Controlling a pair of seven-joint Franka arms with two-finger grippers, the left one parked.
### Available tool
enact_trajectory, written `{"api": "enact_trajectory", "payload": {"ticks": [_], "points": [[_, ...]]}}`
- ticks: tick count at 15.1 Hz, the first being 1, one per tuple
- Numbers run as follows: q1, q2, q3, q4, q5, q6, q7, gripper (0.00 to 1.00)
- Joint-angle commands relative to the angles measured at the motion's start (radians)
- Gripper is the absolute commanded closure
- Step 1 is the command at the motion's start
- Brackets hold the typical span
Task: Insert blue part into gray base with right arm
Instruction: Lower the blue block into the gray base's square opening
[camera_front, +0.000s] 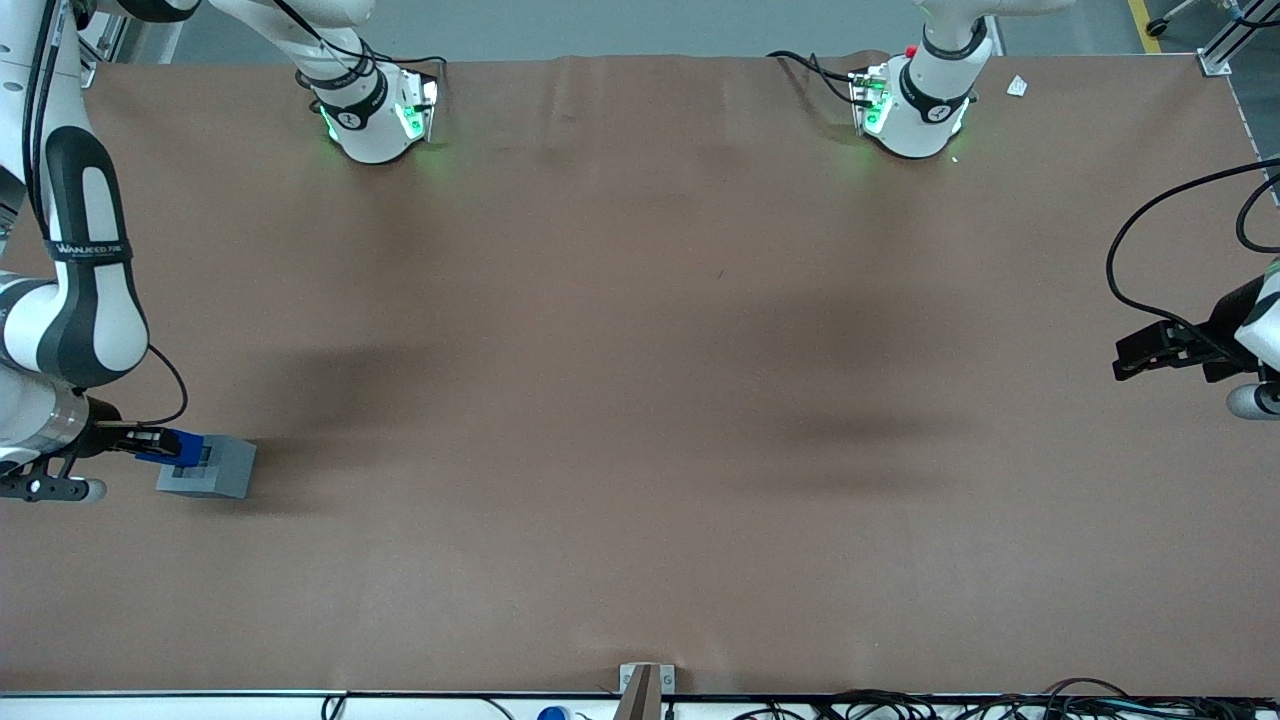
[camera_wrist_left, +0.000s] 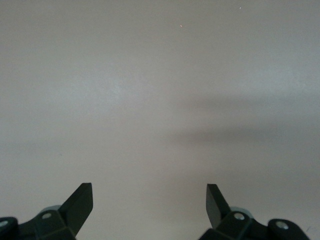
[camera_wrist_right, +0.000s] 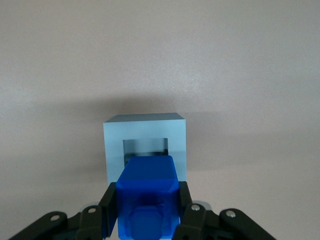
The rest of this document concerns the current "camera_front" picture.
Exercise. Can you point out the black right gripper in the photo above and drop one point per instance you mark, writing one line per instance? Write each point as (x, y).
(108, 437)

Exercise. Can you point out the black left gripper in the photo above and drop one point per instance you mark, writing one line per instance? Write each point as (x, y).
(1222, 325)

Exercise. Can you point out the blue plastic block part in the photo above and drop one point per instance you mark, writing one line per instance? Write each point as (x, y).
(195, 445)

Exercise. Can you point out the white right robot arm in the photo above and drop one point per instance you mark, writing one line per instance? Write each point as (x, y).
(95, 320)

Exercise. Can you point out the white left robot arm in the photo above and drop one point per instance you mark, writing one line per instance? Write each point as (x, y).
(920, 120)

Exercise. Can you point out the gray square socket base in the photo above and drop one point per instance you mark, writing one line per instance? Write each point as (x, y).
(232, 478)

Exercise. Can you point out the white paper scrap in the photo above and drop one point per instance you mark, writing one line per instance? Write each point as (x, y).
(1017, 86)

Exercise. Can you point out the black caster wheel leg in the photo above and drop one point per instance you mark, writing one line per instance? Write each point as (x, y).
(1158, 26)

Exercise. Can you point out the small blue round object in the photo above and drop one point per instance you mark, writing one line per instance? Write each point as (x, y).
(552, 714)

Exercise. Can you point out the paper table cover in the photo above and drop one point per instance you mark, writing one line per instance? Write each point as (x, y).
(640, 400)

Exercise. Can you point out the aluminium frame post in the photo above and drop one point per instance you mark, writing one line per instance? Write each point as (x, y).
(88, 72)
(1222, 55)

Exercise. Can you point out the gray metal bracket plate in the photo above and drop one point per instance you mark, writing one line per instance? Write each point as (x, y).
(668, 678)

